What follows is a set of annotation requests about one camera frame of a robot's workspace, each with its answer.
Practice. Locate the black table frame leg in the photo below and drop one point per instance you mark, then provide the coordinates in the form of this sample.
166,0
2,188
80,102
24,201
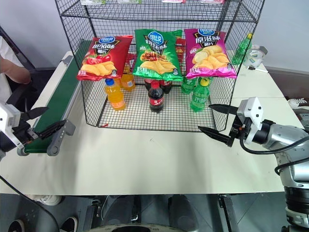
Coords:
229,212

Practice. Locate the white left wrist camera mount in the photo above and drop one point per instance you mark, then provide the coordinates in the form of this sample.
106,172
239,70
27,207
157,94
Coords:
7,118

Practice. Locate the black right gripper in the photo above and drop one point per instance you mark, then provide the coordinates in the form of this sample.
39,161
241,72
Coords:
237,130

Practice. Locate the black cola bottle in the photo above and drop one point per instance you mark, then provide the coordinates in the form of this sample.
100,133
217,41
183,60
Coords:
166,86
155,99
147,83

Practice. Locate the orange soda bottle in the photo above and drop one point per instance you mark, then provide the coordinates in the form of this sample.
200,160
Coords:
127,82
115,95

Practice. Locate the red tomato chips bag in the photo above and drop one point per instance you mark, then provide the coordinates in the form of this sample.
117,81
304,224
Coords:
103,59

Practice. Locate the green snack packet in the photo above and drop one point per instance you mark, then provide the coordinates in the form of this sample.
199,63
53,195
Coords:
93,2
130,1

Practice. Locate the white marker pen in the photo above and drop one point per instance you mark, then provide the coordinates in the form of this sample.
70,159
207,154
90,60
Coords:
258,69

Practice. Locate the green lemon soda bottle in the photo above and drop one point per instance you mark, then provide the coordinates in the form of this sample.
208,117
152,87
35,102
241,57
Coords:
241,49
187,85
200,99

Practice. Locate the seated person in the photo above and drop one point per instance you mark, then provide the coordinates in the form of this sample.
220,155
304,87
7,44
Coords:
14,71

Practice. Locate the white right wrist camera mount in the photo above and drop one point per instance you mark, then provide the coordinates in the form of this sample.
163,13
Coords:
251,113

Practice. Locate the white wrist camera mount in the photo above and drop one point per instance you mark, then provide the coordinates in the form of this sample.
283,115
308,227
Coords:
7,118
251,113

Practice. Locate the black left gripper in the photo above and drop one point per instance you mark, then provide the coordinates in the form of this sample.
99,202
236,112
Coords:
23,130

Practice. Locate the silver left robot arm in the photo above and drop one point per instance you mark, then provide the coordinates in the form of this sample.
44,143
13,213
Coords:
2,147

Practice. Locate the white sneaker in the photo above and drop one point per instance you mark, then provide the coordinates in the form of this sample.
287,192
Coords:
297,102
47,199

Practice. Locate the green conveyor belt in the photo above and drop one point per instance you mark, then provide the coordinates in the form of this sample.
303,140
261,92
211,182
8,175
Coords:
60,91

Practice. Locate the purple original chips bag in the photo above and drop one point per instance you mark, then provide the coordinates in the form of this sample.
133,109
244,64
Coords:
210,55

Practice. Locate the black chair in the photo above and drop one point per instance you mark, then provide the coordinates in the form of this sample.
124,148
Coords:
21,94

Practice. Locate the black sneaker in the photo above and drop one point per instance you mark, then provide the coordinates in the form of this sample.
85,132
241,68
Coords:
68,224

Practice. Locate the green barbecue chips bag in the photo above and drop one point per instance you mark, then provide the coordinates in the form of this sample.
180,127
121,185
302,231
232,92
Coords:
157,55

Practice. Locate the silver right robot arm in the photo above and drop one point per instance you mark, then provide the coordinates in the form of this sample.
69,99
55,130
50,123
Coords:
289,145

